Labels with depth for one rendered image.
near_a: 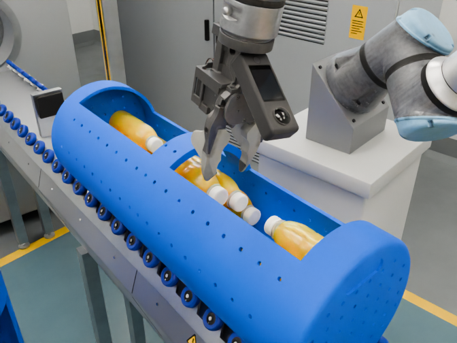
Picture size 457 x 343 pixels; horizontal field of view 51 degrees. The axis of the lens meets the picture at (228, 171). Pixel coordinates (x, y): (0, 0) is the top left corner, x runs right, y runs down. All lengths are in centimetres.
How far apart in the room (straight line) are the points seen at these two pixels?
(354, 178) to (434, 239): 188
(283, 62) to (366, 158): 153
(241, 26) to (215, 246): 36
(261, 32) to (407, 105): 43
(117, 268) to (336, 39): 158
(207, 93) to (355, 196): 51
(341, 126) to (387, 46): 20
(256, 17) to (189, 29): 245
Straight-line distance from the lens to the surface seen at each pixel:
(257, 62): 61
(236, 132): 72
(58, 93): 171
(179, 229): 84
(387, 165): 109
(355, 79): 107
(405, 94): 96
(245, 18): 58
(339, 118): 109
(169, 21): 315
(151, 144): 120
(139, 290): 116
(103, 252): 128
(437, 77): 92
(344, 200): 108
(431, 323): 240
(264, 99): 58
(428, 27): 102
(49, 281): 256
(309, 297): 68
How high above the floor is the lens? 167
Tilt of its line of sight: 31 degrees down
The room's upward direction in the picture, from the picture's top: straight up
